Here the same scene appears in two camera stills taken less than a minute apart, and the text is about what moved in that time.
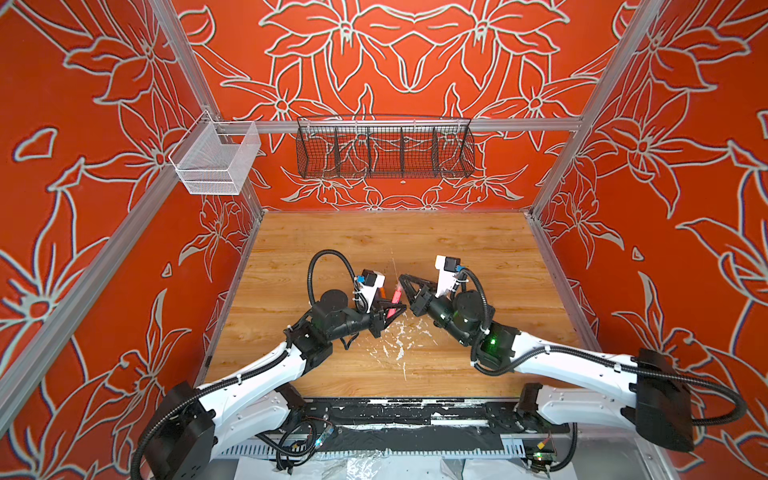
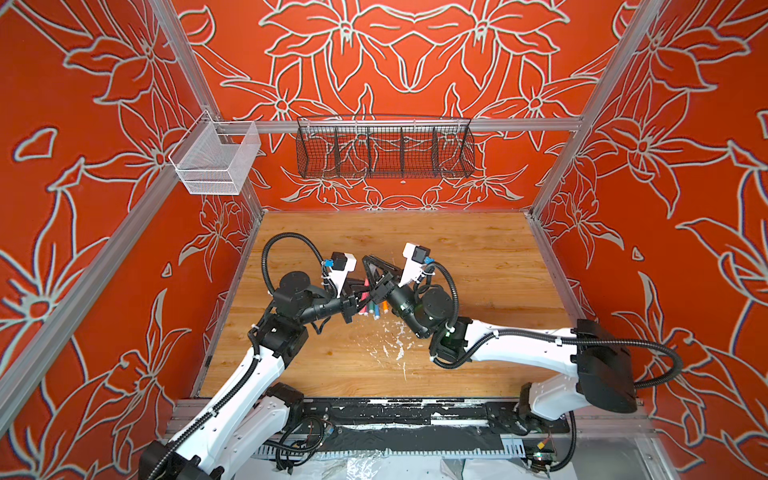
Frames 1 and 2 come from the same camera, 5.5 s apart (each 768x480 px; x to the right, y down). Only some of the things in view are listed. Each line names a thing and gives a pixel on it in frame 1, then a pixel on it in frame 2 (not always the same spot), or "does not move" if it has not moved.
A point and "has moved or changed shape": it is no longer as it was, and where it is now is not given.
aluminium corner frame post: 196,77 does not move
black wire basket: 384,147 does not move
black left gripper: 377,318 to 351,302
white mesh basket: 210,158 does not move
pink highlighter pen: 395,299 has moved or changed shape
